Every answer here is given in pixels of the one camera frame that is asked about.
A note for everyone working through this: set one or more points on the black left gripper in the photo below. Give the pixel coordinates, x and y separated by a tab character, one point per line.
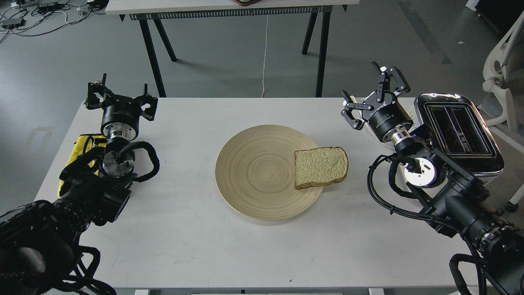
120	113

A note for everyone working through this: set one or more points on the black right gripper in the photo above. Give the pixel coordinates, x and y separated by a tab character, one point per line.
388	116

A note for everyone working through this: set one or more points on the slice of bread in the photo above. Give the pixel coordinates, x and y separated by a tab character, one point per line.
319	167

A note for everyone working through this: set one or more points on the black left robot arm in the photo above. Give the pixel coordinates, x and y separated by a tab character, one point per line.
40	241

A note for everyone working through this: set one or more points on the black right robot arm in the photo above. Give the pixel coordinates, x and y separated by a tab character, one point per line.
436	175

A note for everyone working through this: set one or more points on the white chrome toaster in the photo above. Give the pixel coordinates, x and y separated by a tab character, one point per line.
450	123

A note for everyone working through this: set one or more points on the yellow cloth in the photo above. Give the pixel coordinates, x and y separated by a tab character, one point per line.
83	144

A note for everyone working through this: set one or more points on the white background table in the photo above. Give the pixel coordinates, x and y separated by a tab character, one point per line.
157	10

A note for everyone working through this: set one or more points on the white office chair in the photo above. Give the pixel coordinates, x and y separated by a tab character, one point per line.
496	71

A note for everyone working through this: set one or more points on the round wooden plate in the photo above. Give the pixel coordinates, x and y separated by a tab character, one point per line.
255	173

